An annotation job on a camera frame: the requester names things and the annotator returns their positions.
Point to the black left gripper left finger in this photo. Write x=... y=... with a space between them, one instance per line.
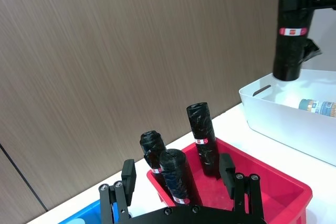
x=129 y=179

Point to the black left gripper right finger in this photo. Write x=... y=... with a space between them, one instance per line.
x=227 y=171

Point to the tall black bag roll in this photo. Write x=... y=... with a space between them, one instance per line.
x=203 y=129

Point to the blue plastic bin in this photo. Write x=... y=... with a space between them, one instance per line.
x=86 y=212

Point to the red plastic bin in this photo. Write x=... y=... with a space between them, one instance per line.
x=275 y=195

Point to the white plastic bin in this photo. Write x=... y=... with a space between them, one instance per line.
x=278 y=124

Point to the teal capped printed tube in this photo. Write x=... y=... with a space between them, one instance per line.
x=317 y=107

